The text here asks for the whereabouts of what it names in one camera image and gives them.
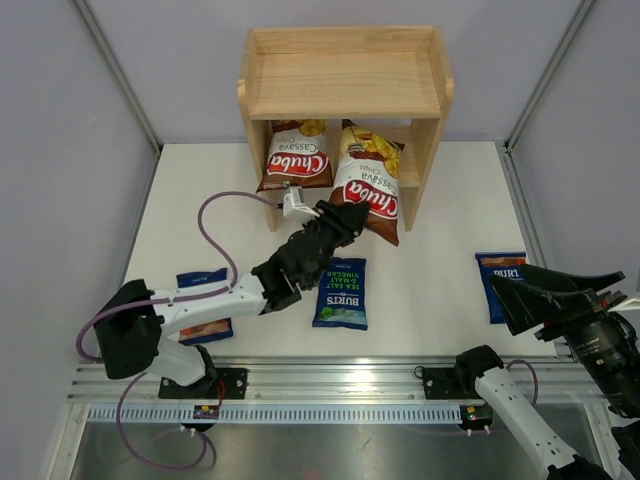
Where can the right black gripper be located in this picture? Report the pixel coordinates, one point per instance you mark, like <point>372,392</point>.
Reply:
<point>561,310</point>

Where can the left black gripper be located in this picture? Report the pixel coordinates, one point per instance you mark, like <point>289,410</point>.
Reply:
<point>345,221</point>

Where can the Chuba cassava chips bag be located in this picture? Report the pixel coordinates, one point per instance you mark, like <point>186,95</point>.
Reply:
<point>368,172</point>
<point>297,156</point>

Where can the blue Burts sea salt bag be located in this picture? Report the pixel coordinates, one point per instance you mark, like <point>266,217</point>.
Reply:
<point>341,295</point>

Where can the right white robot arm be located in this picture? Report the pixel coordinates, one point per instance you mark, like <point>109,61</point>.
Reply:
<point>609,353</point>

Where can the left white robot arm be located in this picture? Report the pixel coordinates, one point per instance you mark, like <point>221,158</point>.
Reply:
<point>135,330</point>

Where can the blue Burts spicy chilli bag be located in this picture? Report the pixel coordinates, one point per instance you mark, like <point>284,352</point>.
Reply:
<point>502,264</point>

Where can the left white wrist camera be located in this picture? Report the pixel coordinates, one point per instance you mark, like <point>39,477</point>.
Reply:
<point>294,207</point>

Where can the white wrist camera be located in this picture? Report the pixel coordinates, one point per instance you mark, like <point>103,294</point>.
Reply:
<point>294,207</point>
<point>628,304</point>

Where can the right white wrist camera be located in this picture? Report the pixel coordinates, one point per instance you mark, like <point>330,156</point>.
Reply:
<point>628,304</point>

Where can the aluminium mounting rail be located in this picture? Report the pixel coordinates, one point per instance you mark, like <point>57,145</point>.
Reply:
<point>342,380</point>

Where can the white slotted cable duct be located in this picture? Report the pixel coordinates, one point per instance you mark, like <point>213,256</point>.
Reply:
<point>279,414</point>

